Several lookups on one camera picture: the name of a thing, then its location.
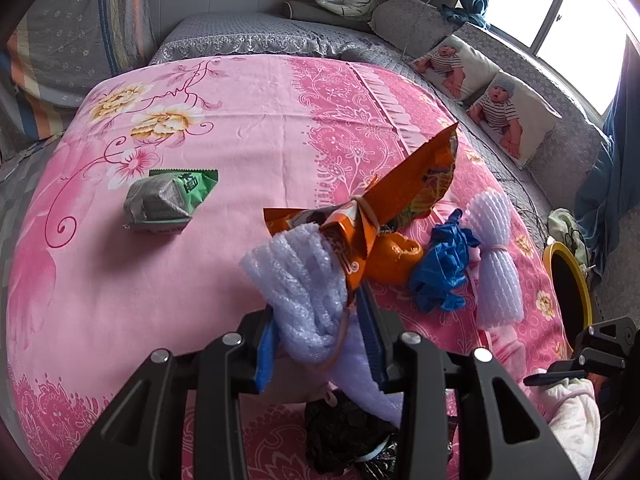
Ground window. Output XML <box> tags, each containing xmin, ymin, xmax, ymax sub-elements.
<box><xmin>482</xmin><ymin>0</ymin><xmax>633</xmax><ymax>118</ymax></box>

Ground dark grey roll pillow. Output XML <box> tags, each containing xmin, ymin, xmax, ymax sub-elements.
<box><xmin>280</xmin><ymin>0</ymin><xmax>346</xmax><ymax>23</ymax></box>

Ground orange snack wrapper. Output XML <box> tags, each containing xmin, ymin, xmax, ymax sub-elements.
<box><xmin>263</xmin><ymin>122</ymin><xmax>460</xmax><ymax>293</ymax></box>

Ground yellow-rimmed black bin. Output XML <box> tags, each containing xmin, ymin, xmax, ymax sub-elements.
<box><xmin>542</xmin><ymin>241</ymin><xmax>594</xmax><ymax>348</ymax></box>

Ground blue plastic glove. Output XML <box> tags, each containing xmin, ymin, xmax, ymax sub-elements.
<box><xmin>409</xmin><ymin>208</ymin><xmax>482</xmax><ymax>313</ymax></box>

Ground baby print pillow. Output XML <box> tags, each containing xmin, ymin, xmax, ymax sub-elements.
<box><xmin>411</xmin><ymin>34</ymin><xmax>501</xmax><ymax>103</ymax></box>
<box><xmin>466</xmin><ymin>71</ymin><xmax>563</xmax><ymax>170</ymax></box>

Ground green and silver snack packet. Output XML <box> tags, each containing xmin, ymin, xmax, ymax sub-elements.
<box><xmin>122</xmin><ymin>169</ymin><xmax>220</xmax><ymax>235</ymax></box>

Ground pink floral blanket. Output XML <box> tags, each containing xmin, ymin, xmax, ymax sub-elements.
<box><xmin>0</xmin><ymin>55</ymin><xmax>576</xmax><ymax>480</ymax></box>

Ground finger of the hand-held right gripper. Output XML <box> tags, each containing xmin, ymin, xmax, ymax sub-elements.
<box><xmin>524</xmin><ymin>317</ymin><xmax>640</xmax><ymax>387</ymax></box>

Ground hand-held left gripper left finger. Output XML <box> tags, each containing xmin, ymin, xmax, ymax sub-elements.
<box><xmin>60</xmin><ymin>307</ymin><xmax>281</xmax><ymax>480</ymax></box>

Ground orange peel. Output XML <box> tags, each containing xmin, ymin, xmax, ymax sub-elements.
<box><xmin>365</xmin><ymin>232</ymin><xmax>425</xmax><ymax>286</ymax></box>

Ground striped hanging cloth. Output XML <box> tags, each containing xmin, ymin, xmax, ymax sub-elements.
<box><xmin>0</xmin><ymin>0</ymin><xmax>156</xmax><ymax>141</ymax></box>

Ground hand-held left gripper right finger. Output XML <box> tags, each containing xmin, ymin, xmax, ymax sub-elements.
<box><xmin>354</xmin><ymin>284</ymin><xmax>583</xmax><ymax>480</ymax></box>

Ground light green cloth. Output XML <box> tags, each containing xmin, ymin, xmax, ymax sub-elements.
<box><xmin>547</xmin><ymin>208</ymin><xmax>583</xmax><ymax>261</ymax></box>

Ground black plastic bag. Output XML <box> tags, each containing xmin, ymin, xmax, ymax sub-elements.
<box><xmin>304</xmin><ymin>389</ymin><xmax>401</xmax><ymax>480</ymax></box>

